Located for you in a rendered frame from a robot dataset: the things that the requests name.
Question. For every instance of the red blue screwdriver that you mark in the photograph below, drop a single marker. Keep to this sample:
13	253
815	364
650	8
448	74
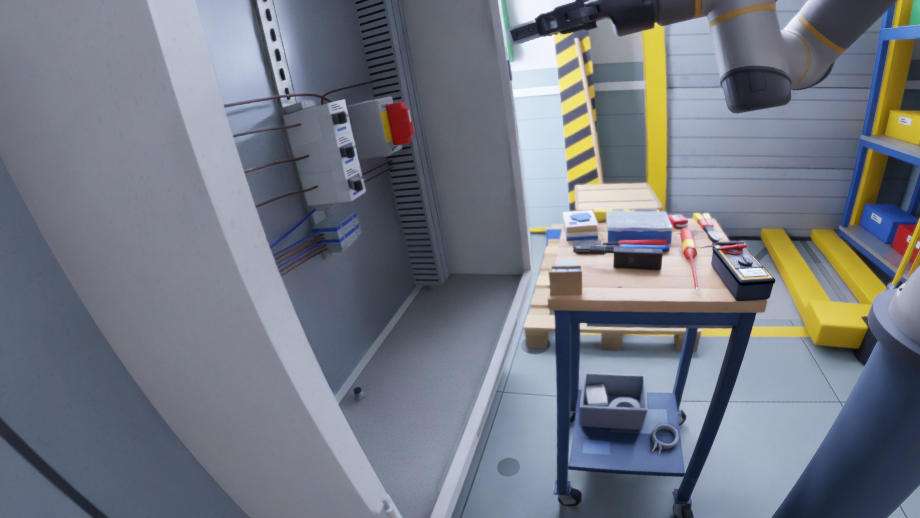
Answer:
643	244

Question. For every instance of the yellow storage box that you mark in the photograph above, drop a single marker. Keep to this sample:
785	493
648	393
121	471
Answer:
904	127

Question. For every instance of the yellow floor barrier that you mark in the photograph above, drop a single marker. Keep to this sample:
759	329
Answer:
848	266
819	309

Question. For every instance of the grey tape roll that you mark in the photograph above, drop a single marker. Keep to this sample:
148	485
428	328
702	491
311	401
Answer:
624	403

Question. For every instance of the blue storage bin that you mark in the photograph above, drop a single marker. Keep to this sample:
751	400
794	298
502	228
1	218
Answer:
884	223

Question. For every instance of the grey blue flat box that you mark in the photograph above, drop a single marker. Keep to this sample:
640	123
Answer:
640	226

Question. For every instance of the grey breaker block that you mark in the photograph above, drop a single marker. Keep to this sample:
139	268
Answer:
316	154

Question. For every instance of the grey isolator housing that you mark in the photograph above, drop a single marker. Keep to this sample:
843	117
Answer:
366	129

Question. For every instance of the blue yellow shelf rack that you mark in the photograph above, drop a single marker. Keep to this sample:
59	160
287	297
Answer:
880	151

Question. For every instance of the wooden stick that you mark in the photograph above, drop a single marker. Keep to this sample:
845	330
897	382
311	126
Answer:
591	108

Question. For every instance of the green wall sign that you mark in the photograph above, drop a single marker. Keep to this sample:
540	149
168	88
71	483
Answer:
507	29

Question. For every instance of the grey electrical cabinet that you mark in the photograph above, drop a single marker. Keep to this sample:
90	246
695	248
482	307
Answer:
460	144

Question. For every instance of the black breaker toggle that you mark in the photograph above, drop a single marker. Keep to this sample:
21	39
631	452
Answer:
347	152
338	117
356	185

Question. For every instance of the grey cabinet door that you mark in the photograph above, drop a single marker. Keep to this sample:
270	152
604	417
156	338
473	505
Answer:
144	216

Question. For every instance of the brown wooden block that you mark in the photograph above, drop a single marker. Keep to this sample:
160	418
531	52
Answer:
566	282

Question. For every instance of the grey open bin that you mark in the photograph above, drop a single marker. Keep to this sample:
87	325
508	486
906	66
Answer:
613	417

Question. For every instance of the wooden pallet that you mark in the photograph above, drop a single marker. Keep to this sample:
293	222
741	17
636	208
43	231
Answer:
538	320

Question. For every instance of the small red case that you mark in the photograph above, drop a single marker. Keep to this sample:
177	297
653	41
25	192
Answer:
678	220

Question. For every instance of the grey round floor cover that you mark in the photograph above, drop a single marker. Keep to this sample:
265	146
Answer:
508	467

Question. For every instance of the black yellow tester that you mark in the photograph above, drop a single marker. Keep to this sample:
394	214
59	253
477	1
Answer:
744	277

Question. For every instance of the red yellow screwdriver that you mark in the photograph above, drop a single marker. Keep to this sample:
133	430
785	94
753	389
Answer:
688	248

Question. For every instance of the blue cart with wooden top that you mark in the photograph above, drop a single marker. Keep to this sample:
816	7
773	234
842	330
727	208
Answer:
647	284

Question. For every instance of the red storage bin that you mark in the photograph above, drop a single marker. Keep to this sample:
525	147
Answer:
907	241

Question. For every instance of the white blue terminal block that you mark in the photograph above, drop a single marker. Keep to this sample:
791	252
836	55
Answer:
338	232

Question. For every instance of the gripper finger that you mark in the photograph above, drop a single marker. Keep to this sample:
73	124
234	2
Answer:
532	31

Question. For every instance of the grey perforated mounting rail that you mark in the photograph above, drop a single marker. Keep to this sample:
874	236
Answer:
277	50

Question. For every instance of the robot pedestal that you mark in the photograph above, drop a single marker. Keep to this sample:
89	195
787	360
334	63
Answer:
855	446

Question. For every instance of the black marker pen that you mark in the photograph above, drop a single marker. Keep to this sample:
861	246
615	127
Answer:
591	248

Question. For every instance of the yellow door frame post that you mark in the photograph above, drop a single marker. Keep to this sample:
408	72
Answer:
655	115

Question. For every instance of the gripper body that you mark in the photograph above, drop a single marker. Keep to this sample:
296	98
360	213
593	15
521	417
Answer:
618	16

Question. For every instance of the grey roller shutter door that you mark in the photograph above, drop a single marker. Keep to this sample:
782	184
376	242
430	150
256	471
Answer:
762	165

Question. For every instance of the white blue small box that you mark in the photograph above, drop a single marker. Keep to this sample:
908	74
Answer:
580	224

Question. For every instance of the yellow black striped post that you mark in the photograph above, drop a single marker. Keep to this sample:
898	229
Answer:
575	108

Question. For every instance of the red yellow pliers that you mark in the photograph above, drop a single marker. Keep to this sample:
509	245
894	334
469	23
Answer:
706	225

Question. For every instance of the wooden crate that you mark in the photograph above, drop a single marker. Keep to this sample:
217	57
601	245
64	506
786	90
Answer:
614	196

